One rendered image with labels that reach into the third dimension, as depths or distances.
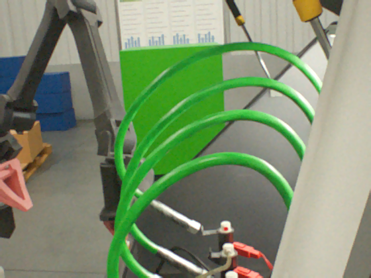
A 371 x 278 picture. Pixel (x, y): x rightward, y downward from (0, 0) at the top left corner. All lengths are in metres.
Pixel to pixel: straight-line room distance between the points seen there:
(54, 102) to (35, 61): 5.79
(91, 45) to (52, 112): 6.03
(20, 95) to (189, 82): 2.87
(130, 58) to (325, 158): 3.76
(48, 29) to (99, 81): 0.27
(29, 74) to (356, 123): 1.06
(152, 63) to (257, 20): 3.48
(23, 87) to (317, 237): 1.06
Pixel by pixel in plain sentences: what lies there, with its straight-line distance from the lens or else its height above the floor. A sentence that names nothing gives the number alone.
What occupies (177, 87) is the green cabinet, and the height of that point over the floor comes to 0.93.
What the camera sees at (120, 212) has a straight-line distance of 0.57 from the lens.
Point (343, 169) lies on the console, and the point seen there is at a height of 1.36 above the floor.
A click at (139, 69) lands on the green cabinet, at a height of 1.11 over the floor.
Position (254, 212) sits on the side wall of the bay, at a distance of 1.10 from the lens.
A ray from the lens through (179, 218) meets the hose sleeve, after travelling 0.74.
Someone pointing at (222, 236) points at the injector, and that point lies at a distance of 0.75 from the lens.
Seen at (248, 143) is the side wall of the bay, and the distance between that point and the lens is 1.03.
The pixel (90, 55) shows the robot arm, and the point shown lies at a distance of 1.04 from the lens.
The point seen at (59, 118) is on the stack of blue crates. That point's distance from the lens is 7.07.
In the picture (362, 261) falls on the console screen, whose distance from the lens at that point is 0.22.
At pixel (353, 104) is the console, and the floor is 1.40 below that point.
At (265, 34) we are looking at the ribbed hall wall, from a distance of 7.15.
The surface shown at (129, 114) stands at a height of 1.32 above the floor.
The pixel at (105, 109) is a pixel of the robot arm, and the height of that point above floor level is 1.29.
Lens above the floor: 1.45
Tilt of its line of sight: 14 degrees down
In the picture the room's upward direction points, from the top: 4 degrees counter-clockwise
